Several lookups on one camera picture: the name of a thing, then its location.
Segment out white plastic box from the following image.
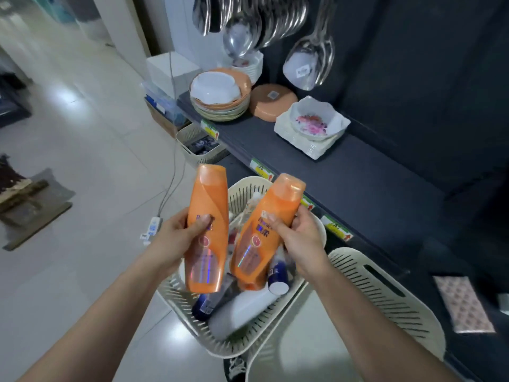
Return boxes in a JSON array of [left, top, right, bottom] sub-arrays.
[[146, 51, 201, 99]]

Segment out dark grey shelf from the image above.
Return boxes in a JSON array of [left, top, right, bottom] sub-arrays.
[[177, 0, 509, 382]]

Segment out white wall cable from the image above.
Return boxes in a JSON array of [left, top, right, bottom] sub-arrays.
[[157, 51, 188, 219]]

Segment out pink patterned flat packet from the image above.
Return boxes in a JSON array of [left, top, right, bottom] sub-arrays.
[[432, 275, 497, 335]]

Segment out row of hanging steel ladles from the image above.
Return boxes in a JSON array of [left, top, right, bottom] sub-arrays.
[[192, 0, 337, 92]]

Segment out person's left forearm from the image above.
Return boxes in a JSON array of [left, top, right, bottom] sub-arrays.
[[17, 254, 175, 382]]

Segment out black rack with refill packs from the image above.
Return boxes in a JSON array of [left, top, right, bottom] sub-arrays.
[[0, 47, 32, 130]]

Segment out wooden woven stool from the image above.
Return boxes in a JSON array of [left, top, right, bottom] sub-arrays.
[[0, 154, 76, 252]]

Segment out cream slotted plastic basket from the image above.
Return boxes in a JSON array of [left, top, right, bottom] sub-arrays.
[[157, 176, 328, 359], [245, 247, 447, 382]]

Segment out brown wooden door frame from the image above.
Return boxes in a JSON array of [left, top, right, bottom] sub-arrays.
[[131, 0, 162, 56]]

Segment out person's shoe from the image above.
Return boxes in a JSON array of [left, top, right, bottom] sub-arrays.
[[223, 353, 249, 382]]

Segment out white ribbed scalloped bowl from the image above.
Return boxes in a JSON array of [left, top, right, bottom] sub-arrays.
[[232, 50, 265, 85]]

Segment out person's right hand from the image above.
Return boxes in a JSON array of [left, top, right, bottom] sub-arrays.
[[265, 204, 333, 281]]

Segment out orange dome bowl with sticker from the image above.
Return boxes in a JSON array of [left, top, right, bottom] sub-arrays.
[[249, 83, 299, 123]]

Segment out cream wooden door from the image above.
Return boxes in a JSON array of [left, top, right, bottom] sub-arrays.
[[91, 0, 150, 76]]

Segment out person's right forearm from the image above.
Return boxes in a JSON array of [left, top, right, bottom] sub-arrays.
[[312, 266, 462, 382]]

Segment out white floral bowl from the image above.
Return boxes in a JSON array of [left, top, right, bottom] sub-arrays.
[[288, 95, 352, 142]]

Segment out bunch of dark blue packets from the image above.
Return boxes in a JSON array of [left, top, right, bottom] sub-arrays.
[[187, 138, 220, 155]]

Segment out Lux bottle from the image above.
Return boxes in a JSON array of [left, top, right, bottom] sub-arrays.
[[240, 191, 264, 225]]

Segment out person's left hand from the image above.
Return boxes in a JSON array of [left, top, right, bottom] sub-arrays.
[[145, 207, 214, 279]]

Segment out white square dish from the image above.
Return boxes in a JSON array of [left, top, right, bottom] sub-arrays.
[[273, 111, 347, 161]]

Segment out clear blue plastic box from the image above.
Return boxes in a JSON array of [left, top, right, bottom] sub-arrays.
[[141, 81, 190, 126]]

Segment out small cream slotted basket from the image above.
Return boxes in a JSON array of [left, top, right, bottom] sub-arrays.
[[176, 123, 230, 166]]

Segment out white power strip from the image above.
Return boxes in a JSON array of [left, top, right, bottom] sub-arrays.
[[139, 216, 164, 246]]

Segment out stack of orange cream plates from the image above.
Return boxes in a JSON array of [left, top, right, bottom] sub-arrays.
[[189, 68, 252, 123]]

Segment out brown cardboard tray box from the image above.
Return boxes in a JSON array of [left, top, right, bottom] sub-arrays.
[[145, 101, 180, 139]]

